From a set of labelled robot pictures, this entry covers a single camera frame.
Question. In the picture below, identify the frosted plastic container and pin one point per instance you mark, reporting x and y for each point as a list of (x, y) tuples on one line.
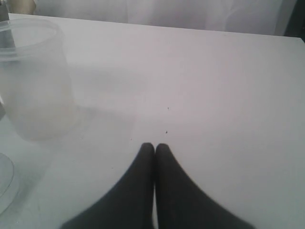
[(40, 103)]

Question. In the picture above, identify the stainless steel cup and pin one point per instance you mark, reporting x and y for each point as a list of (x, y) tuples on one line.
[(6, 42)]

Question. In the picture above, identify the clear dome lid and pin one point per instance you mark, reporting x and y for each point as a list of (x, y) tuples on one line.
[(8, 182)]

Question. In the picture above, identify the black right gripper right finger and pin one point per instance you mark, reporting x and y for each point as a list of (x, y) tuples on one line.
[(181, 204)]

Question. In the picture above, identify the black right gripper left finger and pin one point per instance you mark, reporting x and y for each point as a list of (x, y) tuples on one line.
[(129, 204)]

